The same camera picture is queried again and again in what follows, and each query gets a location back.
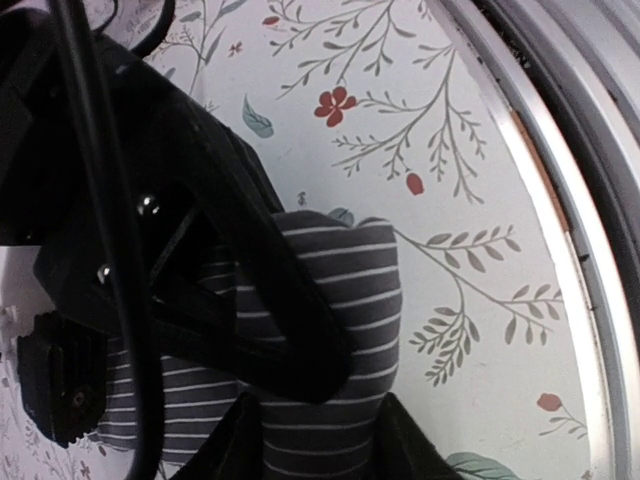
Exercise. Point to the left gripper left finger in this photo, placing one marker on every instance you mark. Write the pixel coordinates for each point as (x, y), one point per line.
(234, 450)

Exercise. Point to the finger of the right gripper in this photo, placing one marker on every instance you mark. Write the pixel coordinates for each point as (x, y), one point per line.
(170, 140)

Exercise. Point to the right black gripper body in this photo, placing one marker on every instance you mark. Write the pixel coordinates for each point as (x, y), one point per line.
(73, 367)

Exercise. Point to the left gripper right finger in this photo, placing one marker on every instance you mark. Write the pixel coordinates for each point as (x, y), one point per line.
(401, 451)

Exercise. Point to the grey striped underwear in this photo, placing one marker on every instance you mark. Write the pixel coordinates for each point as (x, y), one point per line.
(279, 341)

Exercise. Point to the floral tablecloth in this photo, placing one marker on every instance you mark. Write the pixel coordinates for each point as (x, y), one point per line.
(365, 109)

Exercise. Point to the aluminium front rail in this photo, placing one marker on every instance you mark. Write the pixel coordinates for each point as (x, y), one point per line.
(555, 159)

